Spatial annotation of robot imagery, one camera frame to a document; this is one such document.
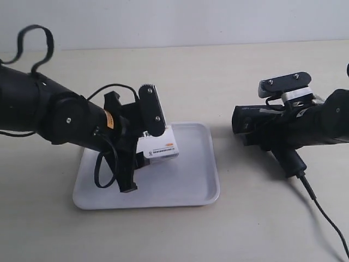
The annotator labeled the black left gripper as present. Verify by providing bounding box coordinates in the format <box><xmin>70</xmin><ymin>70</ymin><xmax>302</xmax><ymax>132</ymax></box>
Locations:
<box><xmin>104</xmin><ymin>92</ymin><xmax>150</xmax><ymax>193</ymax></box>

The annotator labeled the black scanner cable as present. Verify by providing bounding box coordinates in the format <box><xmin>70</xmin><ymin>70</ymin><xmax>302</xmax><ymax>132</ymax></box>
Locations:
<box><xmin>298</xmin><ymin>174</ymin><xmax>349</xmax><ymax>262</ymax></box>

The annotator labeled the white red medicine box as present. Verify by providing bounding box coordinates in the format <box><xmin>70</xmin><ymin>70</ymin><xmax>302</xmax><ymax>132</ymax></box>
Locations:
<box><xmin>136</xmin><ymin>125</ymin><xmax>179</xmax><ymax>164</ymax></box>

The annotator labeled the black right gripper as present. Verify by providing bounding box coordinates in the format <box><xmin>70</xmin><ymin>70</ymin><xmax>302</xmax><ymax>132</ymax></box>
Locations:
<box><xmin>242</xmin><ymin>105</ymin><xmax>322</xmax><ymax>151</ymax></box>

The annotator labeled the white plastic tray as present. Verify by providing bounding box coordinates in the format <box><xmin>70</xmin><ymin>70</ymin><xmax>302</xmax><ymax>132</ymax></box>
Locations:
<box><xmin>73</xmin><ymin>122</ymin><xmax>220</xmax><ymax>210</ymax></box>

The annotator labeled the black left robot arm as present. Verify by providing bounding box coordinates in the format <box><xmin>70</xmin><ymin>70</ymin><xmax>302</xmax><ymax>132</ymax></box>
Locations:
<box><xmin>1</xmin><ymin>66</ymin><xmax>146</xmax><ymax>193</ymax></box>

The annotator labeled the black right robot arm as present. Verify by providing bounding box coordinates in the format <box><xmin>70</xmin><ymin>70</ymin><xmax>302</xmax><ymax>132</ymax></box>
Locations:
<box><xmin>232</xmin><ymin>72</ymin><xmax>348</xmax><ymax>151</ymax></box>

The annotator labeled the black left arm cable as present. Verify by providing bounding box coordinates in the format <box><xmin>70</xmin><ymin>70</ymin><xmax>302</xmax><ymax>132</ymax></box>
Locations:
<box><xmin>0</xmin><ymin>24</ymin><xmax>139</xmax><ymax>189</ymax></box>

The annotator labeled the black handheld barcode scanner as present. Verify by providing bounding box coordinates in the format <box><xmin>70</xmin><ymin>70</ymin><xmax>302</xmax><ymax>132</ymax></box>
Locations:
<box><xmin>231</xmin><ymin>105</ymin><xmax>306</xmax><ymax>178</ymax></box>

